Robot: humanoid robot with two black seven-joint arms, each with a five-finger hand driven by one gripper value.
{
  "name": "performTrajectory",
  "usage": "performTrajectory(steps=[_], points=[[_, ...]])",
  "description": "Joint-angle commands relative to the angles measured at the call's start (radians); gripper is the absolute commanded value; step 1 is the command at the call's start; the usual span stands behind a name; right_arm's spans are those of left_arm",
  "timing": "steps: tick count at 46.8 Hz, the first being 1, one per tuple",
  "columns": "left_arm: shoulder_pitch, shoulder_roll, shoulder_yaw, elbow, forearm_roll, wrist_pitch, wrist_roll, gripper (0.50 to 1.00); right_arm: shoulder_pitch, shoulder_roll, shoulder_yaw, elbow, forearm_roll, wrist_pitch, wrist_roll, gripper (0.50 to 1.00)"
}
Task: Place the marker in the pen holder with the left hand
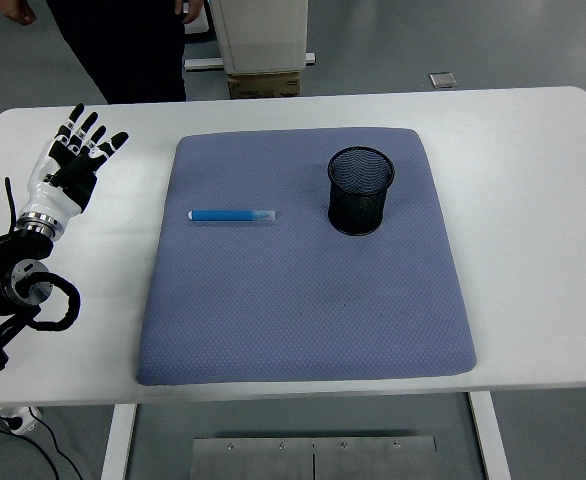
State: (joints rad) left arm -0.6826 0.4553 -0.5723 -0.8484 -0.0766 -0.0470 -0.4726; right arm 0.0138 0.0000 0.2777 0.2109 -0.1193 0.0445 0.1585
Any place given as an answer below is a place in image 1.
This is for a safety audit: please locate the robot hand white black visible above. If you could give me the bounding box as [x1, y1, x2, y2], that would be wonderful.
[20, 103, 130, 225]

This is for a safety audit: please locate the blue marker pen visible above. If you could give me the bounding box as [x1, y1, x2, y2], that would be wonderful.
[187, 208, 278, 225]

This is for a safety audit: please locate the person's hand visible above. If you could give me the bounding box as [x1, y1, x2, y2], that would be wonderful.
[0, 0, 38, 26]
[175, 0, 207, 25]

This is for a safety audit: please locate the black mesh pen holder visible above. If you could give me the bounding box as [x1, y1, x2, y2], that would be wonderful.
[327, 146, 396, 237]

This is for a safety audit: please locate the person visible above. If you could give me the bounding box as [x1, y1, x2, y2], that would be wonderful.
[45, 0, 189, 105]

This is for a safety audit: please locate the white base bar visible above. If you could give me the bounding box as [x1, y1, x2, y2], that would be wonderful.
[183, 51, 318, 72]

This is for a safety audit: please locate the white power strip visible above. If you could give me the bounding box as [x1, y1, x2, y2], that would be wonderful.
[0, 405, 43, 435]

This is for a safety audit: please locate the brown cardboard box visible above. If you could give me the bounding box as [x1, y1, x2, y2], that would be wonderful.
[226, 70, 303, 100]

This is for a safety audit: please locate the white table leg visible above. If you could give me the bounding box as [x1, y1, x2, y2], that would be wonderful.
[100, 403, 138, 480]
[467, 390, 513, 480]

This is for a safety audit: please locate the white cabinet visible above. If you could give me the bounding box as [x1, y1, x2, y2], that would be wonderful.
[207, 0, 310, 75]

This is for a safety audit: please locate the blue-grey textured mat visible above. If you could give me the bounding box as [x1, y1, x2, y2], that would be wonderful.
[136, 127, 478, 387]

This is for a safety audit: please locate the grey metal plate with screws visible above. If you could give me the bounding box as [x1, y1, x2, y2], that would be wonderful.
[191, 435, 438, 480]

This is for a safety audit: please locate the black cable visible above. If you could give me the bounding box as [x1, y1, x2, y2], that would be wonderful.
[0, 407, 82, 480]

